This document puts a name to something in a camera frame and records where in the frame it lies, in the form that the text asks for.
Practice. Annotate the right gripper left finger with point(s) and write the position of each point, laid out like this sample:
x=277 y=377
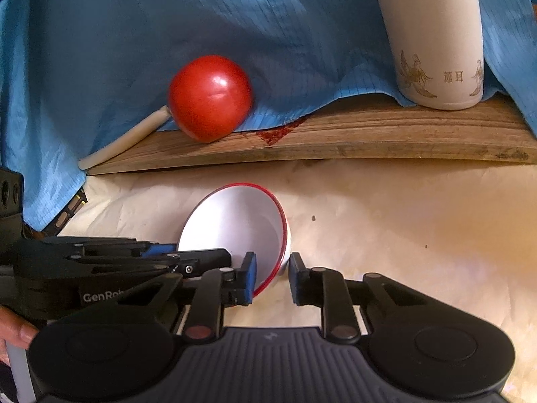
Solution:
x=219 y=289

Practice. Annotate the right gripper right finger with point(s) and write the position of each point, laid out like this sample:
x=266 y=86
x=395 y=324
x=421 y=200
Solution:
x=327 y=290

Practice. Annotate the white red-rimmed bowl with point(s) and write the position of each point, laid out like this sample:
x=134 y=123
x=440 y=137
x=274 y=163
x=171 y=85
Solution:
x=241 y=218

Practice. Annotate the person's left hand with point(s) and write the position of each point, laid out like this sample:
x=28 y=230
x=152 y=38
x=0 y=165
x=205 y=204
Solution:
x=14 y=330

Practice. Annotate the black plastic crate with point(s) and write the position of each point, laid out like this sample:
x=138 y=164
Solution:
x=66 y=214

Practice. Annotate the cream paper table cover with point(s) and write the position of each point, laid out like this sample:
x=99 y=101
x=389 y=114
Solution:
x=461 y=232

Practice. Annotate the white rolling pin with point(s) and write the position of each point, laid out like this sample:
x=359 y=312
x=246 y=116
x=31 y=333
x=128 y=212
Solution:
x=134 y=135

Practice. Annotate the red tomato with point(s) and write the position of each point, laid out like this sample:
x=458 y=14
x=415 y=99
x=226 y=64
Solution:
x=210 y=97

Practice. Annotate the light blue hanging coat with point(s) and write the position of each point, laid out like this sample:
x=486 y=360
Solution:
x=77 y=74

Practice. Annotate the wooden shelf board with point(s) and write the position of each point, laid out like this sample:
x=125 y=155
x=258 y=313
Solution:
x=372 y=126

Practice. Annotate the white thermos bottle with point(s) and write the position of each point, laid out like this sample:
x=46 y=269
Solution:
x=437 y=50

